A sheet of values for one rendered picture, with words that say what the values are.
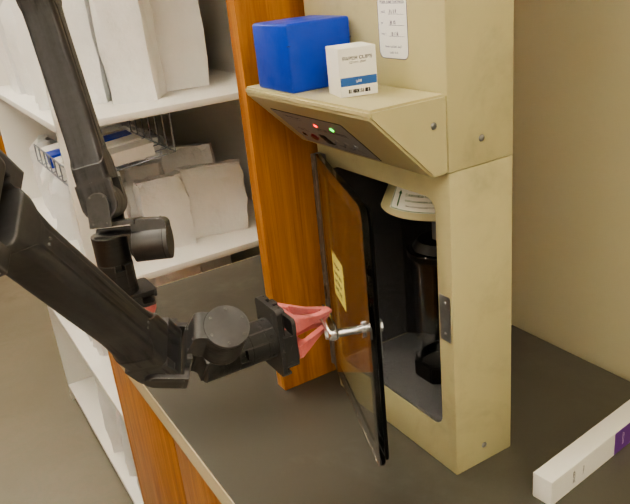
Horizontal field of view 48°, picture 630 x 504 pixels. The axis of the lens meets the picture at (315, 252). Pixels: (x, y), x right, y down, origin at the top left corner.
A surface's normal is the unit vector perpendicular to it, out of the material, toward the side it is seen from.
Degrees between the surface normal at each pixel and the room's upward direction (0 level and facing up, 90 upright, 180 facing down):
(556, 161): 90
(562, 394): 0
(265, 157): 90
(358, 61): 90
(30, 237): 81
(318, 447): 0
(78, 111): 75
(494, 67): 90
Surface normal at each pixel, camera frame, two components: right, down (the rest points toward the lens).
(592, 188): -0.85, 0.27
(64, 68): 0.04, 0.12
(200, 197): 0.34, 0.36
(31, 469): -0.10, -0.92
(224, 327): 0.26, -0.51
